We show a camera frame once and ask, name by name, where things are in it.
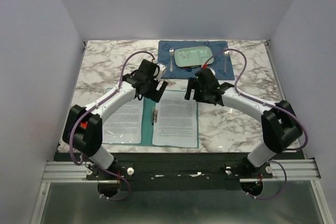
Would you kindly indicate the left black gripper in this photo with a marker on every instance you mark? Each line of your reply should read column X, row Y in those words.
column 155, row 95

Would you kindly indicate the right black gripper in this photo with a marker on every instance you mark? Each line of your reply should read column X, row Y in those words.
column 192, row 83

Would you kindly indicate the white printed paper sheets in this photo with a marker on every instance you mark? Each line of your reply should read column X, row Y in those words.
column 176, row 123

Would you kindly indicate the teal file folder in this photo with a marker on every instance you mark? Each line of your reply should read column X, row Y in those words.
column 147, row 127

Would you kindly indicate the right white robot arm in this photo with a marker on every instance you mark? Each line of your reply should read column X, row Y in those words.
column 279, row 126

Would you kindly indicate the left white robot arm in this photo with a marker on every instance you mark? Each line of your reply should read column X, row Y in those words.
column 84, row 126

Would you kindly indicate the silver folder clip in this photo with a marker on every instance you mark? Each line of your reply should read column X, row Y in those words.
column 154, row 117

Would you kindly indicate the printed sheet in folder pocket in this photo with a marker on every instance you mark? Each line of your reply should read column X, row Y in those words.
column 123, row 127

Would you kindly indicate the light green divided plate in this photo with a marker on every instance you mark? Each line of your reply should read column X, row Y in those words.
column 192, row 56

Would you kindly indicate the blue cloth placemat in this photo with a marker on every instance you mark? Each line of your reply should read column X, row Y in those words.
column 216, row 61

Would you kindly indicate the silver fork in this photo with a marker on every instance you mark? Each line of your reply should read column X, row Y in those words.
column 171, row 52

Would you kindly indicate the silver spoon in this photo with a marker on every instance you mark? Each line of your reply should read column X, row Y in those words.
column 226, row 56

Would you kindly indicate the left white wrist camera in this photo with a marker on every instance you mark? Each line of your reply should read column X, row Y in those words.
column 161, row 69

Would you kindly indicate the black mounting base plate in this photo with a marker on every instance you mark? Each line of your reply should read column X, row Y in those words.
column 180, row 171

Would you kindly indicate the aluminium frame rail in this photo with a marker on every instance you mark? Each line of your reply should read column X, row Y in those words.
column 66, row 172

